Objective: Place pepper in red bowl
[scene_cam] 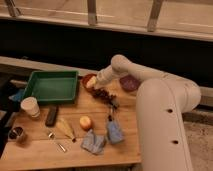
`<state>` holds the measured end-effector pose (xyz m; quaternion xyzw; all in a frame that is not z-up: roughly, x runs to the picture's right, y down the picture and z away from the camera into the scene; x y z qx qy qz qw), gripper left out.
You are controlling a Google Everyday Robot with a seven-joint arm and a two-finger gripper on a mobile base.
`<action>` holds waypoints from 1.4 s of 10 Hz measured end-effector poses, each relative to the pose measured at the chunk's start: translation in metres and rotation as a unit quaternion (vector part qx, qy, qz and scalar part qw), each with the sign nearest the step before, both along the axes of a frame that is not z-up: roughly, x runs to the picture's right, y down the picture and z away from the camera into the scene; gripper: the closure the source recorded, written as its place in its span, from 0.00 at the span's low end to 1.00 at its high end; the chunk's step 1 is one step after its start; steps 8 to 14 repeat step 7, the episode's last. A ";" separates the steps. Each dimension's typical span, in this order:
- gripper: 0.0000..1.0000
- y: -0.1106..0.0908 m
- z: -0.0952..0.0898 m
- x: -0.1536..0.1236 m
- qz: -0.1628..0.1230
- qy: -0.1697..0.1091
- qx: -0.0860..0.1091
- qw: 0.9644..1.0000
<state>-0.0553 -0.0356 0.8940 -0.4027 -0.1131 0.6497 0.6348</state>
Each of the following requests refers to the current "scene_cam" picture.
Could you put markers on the red bowl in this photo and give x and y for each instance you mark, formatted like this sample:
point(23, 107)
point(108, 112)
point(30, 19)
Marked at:
point(89, 81)

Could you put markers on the black rectangular block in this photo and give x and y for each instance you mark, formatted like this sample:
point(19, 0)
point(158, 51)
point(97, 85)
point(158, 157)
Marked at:
point(51, 117)

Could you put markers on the grey blue cloth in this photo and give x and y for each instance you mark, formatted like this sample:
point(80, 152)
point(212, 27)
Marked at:
point(93, 143)

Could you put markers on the blue sponge brush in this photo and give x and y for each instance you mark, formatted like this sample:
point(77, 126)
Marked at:
point(114, 132)

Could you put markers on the green plastic tray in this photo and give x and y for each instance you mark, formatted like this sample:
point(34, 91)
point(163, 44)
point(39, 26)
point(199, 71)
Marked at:
point(52, 87)

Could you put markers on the blue object at table edge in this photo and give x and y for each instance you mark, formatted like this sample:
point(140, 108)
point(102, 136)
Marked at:
point(17, 97)

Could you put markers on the small metal cup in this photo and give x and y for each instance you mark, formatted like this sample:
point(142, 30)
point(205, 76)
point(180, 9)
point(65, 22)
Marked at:
point(17, 134)

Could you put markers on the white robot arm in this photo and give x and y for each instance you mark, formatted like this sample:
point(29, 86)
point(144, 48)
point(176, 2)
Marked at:
point(161, 100)

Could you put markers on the white paper cup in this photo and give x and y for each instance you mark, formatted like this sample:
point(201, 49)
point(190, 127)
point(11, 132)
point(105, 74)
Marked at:
point(31, 107)

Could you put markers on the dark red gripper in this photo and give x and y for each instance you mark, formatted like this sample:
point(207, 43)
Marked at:
point(104, 96)

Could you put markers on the yellow corn cob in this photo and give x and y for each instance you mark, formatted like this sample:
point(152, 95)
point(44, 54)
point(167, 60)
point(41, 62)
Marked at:
point(65, 128)

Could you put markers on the purple plate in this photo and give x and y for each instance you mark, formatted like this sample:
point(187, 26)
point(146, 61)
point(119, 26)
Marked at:
point(129, 83)

